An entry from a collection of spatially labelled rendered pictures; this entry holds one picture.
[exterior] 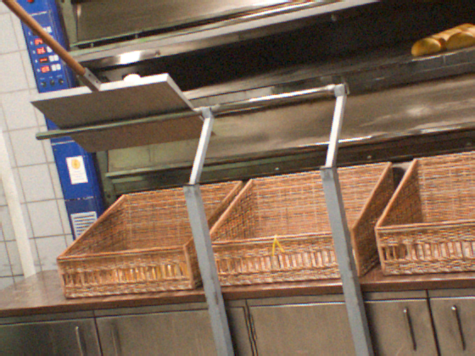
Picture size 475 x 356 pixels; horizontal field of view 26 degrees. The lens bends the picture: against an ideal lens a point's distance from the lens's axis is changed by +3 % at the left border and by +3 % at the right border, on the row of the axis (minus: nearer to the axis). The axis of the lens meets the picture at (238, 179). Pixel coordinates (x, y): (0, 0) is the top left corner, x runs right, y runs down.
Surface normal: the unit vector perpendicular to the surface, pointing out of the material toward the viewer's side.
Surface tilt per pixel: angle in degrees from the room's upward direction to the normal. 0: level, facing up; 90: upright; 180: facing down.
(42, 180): 90
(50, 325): 91
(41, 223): 90
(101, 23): 70
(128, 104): 139
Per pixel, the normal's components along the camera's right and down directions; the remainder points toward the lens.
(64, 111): -0.14, 0.88
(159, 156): -0.48, -0.13
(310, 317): -0.43, 0.22
